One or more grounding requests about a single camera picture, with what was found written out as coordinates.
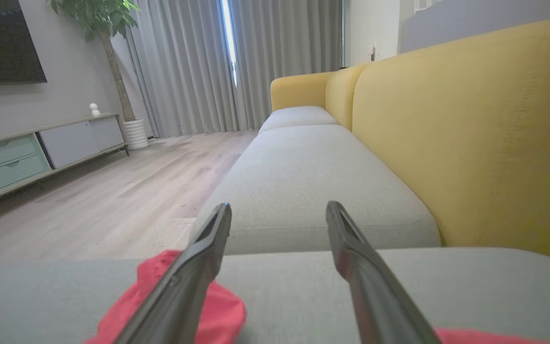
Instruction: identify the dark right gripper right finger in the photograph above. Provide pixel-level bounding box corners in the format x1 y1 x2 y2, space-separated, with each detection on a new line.
325 201 444 344

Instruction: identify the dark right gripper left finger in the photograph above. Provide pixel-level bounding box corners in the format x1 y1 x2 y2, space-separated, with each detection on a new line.
112 202 233 344

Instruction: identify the white ribbed plant pot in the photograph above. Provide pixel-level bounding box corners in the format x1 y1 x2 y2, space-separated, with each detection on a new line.
122 118 150 151

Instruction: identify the white cabinet door panel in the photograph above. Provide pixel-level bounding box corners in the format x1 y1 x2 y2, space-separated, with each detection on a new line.
39 116 125 169

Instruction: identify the yellow and grey sofa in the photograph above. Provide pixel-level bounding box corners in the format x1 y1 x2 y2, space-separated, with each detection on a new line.
270 14 550 268

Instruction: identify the mint green cabinet drawer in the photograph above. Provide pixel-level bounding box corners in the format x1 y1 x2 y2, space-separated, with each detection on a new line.
0 154 49 192
0 135 38 170

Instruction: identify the small grey sofa seat cushion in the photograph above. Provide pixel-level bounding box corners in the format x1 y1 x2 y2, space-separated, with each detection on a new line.
258 106 340 134

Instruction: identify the grey pleated curtain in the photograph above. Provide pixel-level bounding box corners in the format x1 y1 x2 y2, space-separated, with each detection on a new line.
125 0 237 139
230 0 345 132

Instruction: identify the green indoor tree plant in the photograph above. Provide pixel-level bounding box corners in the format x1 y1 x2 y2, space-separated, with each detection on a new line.
48 0 141 122

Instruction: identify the black flat television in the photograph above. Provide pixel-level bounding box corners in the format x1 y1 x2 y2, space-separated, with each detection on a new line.
0 0 47 87

